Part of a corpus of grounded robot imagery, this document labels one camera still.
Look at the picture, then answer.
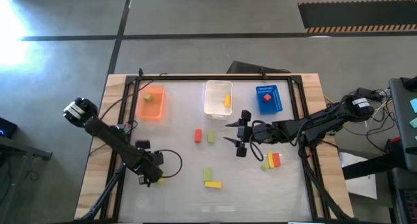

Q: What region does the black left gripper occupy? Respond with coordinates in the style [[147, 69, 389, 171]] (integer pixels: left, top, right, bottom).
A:
[[132, 139, 164, 187]]

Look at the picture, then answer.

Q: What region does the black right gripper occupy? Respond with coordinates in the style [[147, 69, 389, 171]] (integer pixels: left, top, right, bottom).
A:
[[223, 109, 263, 158]]

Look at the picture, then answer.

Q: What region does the white plastic bin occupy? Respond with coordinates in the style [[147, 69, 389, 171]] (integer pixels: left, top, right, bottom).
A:
[[203, 79, 234, 120]]

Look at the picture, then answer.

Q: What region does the blue plastic basket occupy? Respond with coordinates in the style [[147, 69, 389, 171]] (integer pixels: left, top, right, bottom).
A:
[[255, 85, 283, 115]]

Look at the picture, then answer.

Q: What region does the orange plastic bin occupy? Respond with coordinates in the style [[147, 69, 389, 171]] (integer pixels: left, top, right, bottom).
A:
[[136, 83, 166, 122]]

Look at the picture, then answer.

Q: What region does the white glossy work surface sheet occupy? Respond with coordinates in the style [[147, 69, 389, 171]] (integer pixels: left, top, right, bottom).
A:
[[117, 79, 314, 223]]

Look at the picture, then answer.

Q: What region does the black stand leg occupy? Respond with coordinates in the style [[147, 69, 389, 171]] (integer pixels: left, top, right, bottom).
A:
[[341, 154, 408, 181]]

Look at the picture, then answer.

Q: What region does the white paper sheet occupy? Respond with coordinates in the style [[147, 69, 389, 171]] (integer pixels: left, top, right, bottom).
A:
[[338, 151, 379, 201]]

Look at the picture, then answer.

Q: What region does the black power strip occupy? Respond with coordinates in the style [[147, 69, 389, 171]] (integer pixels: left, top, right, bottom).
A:
[[356, 87, 384, 100]]

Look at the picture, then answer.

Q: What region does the black box with blue light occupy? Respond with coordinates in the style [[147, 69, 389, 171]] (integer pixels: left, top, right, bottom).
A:
[[0, 117, 19, 139]]

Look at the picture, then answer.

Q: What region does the dark grey side panel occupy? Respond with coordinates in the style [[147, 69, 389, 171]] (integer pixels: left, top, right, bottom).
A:
[[389, 77, 417, 173]]

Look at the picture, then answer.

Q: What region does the black hazard-striped floor mat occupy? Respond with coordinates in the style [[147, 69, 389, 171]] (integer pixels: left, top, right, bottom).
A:
[[298, 0, 417, 34]]

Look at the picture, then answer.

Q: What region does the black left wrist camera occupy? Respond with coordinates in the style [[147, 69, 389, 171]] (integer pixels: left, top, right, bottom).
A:
[[151, 150, 165, 166]]

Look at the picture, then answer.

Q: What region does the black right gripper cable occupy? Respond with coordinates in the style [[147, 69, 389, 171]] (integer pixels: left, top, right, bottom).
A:
[[249, 119, 265, 162]]

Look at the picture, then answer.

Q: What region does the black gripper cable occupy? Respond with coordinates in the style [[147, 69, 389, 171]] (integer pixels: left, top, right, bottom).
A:
[[249, 119, 265, 162], [158, 148, 183, 179]]

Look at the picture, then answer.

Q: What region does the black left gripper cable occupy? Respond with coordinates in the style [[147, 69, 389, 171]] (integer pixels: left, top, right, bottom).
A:
[[158, 148, 183, 179]]

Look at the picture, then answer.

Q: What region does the black diagonal frame strut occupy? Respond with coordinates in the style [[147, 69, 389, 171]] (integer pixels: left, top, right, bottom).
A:
[[74, 160, 126, 222], [301, 165, 351, 221]]

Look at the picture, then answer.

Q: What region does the black metal table frame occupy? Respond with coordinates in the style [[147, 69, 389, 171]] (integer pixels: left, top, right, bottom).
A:
[[100, 74, 328, 223]]

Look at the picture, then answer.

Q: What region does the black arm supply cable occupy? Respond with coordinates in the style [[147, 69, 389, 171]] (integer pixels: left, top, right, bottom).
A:
[[97, 72, 169, 120]]

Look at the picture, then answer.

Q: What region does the black floor cable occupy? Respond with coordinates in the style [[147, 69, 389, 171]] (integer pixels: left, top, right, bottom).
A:
[[341, 119, 392, 153]]

